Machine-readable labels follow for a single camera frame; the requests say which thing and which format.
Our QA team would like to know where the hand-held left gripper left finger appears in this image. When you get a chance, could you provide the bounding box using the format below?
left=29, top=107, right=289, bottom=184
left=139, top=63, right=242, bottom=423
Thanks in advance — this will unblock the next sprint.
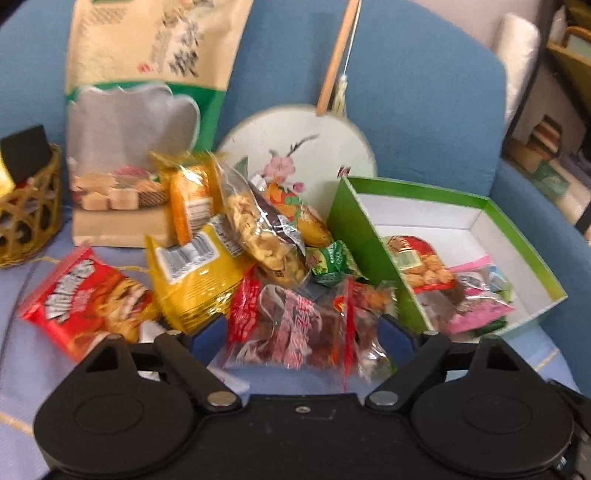
left=85, top=318, right=242, bottom=412

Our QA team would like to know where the orange snack packet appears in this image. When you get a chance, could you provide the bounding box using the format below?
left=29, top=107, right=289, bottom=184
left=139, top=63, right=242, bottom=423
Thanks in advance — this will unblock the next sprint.
left=151, top=152, right=227, bottom=246

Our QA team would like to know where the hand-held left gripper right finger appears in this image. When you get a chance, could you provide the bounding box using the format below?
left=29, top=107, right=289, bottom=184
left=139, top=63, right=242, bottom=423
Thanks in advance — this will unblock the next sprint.
left=365, top=315, right=525, bottom=412

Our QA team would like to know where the blue sofa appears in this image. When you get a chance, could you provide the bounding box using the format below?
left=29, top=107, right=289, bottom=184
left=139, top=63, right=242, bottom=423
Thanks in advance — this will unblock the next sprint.
left=0, top=0, right=591, bottom=407

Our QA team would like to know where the green cardboard box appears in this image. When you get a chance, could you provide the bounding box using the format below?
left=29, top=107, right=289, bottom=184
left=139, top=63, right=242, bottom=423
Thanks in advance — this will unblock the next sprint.
left=325, top=176, right=568, bottom=336

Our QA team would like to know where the red noodle snack packet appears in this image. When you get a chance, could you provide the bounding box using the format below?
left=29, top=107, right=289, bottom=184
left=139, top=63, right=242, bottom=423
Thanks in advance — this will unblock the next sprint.
left=17, top=246, right=163, bottom=363

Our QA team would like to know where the black card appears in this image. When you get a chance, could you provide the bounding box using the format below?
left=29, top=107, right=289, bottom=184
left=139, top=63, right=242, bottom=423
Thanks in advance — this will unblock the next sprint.
left=0, top=124, right=52, bottom=184

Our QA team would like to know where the black metal shelf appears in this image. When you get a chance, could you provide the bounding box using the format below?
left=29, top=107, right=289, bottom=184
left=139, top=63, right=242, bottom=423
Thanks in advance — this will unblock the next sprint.
left=502, top=0, right=591, bottom=241

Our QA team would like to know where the red fried snack packet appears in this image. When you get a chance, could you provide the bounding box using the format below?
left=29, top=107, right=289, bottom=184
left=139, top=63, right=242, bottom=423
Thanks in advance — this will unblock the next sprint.
left=384, top=234, right=459, bottom=294

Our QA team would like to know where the round floral hand fan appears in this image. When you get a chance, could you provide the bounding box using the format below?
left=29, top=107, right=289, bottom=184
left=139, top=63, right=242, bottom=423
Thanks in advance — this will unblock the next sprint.
left=217, top=0, right=377, bottom=217

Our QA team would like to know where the wooden framed panel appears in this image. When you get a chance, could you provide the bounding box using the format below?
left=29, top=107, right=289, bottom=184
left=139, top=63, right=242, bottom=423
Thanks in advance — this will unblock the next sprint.
left=547, top=25, right=591, bottom=124

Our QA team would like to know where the clear bag of yellow puffs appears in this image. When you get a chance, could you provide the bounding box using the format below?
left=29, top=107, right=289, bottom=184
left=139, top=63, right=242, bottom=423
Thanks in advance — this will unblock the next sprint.
left=216, top=159, right=311, bottom=288

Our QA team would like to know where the gold foil packet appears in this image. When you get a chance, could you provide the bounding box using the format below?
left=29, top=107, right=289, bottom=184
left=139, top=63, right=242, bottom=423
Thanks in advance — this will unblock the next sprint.
left=0, top=154, right=16, bottom=197

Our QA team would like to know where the woven wicker basket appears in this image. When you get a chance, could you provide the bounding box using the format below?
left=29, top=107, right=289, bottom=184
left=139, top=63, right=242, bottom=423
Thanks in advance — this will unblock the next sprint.
left=0, top=142, right=64, bottom=268

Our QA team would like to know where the green candy wrapper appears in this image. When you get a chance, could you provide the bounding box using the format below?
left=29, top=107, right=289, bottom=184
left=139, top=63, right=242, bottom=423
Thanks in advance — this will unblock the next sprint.
left=307, top=240, right=366, bottom=288

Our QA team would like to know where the small orange yellow packet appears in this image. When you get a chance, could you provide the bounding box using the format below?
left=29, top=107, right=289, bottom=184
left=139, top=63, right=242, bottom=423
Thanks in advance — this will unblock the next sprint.
left=267, top=182, right=334, bottom=249

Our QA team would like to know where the light blue blanket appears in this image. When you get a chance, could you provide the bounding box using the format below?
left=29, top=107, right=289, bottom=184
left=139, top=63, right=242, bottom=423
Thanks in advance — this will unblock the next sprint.
left=0, top=231, right=578, bottom=480

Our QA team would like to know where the small white blue candy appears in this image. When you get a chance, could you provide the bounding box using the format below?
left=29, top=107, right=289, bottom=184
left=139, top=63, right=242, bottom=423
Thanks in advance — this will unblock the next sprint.
left=487, top=267, right=515, bottom=301

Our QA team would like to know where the yellow snack packet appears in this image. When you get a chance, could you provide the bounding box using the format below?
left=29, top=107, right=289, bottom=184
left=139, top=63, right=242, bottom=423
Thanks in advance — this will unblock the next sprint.
left=144, top=222, right=257, bottom=336

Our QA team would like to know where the red striped clear snack packet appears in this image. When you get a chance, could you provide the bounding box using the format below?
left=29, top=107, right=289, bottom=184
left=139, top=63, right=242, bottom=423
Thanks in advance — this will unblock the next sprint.
left=225, top=276, right=399, bottom=385

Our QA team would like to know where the small green package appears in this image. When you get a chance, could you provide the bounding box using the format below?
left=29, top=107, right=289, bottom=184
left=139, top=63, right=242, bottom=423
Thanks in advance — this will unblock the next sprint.
left=531, top=161, right=571, bottom=197

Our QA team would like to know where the pink snack packet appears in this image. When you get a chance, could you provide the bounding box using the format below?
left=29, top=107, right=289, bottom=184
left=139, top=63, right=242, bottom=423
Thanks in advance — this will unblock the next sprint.
left=445, top=257, right=516, bottom=336

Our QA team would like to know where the white plastic roll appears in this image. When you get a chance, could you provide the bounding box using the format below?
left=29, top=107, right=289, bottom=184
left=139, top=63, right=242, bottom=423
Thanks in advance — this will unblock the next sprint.
left=491, top=13, right=542, bottom=136

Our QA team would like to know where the large beige snack bag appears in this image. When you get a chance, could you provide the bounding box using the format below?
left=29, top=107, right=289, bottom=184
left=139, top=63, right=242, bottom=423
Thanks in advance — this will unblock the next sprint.
left=64, top=0, right=256, bottom=248

